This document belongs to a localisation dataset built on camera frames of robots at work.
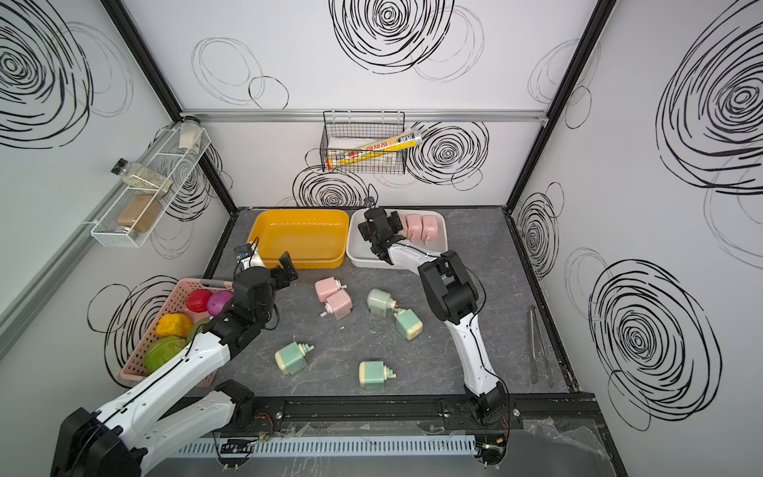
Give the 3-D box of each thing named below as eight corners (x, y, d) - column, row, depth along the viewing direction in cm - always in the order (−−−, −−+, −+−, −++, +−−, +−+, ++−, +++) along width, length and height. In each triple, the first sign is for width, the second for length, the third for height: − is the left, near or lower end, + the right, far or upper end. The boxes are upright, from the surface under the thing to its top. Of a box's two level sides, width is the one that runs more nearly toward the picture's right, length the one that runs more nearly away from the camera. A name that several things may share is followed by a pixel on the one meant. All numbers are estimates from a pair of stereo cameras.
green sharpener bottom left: (279, 376, 82) (271, 368, 76) (285, 351, 86) (278, 342, 80) (309, 376, 82) (303, 368, 76) (312, 351, 86) (307, 342, 80)
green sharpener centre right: (406, 344, 87) (408, 335, 81) (392, 322, 92) (393, 312, 86) (422, 335, 89) (424, 325, 83) (407, 314, 93) (409, 303, 88)
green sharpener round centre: (366, 312, 93) (364, 300, 87) (372, 299, 96) (371, 286, 90) (390, 321, 91) (391, 310, 85) (396, 307, 94) (396, 295, 88)
